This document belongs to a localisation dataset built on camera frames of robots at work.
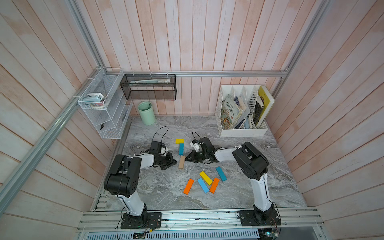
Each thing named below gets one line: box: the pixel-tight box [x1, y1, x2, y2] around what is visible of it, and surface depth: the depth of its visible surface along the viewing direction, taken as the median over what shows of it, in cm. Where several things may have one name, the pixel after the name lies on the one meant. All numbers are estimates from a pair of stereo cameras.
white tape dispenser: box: [82, 93, 105, 109], surface depth 71 cm
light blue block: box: [197, 178, 210, 194], surface depth 86 cm
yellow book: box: [256, 86, 270, 124], surface depth 100 cm
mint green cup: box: [137, 101, 156, 126], surface depth 112 cm
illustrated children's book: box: [221, 94, 243, 130], surface depth 104 cm
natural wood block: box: [178, 155, 186, 169], surface depth 95 cm
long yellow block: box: [199, 171, 213, 186], surface depth 89 cm
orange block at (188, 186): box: [183, 178, 195, 195], surface depth 87 cm
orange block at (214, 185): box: [209, 177, 220, 194], surface depth 86 cm
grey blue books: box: [233, 96, 252, 129], surface depth 106 cm
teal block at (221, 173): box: [215, 166, 227, 182], surface depth 91 cm
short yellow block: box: [175, 138, 185, 144], surface depth 106 cm
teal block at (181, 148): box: [179, 143, 185, 156], surface depth 104 cm
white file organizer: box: [215, 84, 275, 138], surface depth 106 cm
